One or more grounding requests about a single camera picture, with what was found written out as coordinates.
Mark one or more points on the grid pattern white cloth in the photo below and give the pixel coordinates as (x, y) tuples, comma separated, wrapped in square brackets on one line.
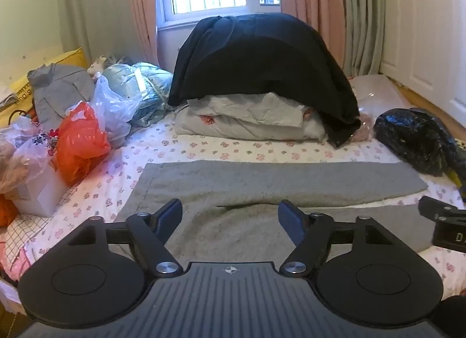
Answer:
[(22, 236)]

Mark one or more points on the grey garment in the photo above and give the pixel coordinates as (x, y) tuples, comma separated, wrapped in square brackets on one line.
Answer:
[(58, 87)]

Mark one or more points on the yellow bag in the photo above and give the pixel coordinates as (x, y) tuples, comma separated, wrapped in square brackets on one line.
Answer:
[(457, 174)]

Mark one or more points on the grey-green curtain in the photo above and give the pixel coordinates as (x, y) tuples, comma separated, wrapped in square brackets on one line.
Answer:
[(91, 3), (360, 14)]

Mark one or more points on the white folded quilt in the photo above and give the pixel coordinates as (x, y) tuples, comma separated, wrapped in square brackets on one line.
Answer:
[(240, 116)]

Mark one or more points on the black plastic bag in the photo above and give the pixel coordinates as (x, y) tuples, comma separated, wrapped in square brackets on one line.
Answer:
[(411, 138)]

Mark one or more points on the white box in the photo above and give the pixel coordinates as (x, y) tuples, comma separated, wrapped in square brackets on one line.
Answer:
[(40, 196)]

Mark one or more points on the floral bed sheet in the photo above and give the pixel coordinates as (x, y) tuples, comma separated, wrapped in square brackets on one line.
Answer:
[(153, 148)]

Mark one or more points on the black cloth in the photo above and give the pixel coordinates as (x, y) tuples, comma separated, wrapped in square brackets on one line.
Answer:
[(262, 57)]

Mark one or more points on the light blue wrapped bundle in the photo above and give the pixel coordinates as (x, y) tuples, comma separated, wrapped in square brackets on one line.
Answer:
[(149, 90)]

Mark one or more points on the orange plastic bag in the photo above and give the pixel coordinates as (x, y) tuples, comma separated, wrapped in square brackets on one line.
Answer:
[(78, 141)]

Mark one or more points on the clear bag of clutter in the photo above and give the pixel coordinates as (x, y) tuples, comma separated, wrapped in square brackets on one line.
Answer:
[(22, 152)]

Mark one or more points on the clear plastic sheet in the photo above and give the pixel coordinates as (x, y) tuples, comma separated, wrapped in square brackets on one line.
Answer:
[(375, 94)]

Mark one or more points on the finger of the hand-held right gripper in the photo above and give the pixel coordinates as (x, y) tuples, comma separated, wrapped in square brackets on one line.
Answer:
[(431, 207)]

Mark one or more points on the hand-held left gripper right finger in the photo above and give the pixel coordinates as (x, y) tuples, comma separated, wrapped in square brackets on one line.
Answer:
[(290, 218)]

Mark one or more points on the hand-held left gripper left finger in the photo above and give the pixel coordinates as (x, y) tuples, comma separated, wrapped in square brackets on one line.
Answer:
[(170, 215)]

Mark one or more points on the white closet door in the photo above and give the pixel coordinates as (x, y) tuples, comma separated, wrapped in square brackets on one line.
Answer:
[(426, 32)]

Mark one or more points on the clear white plastic bag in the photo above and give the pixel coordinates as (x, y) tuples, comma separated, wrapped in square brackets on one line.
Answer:
[(113, 108)]

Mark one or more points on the small plush toy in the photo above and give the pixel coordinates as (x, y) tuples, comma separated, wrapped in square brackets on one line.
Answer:
[(96, 65)]

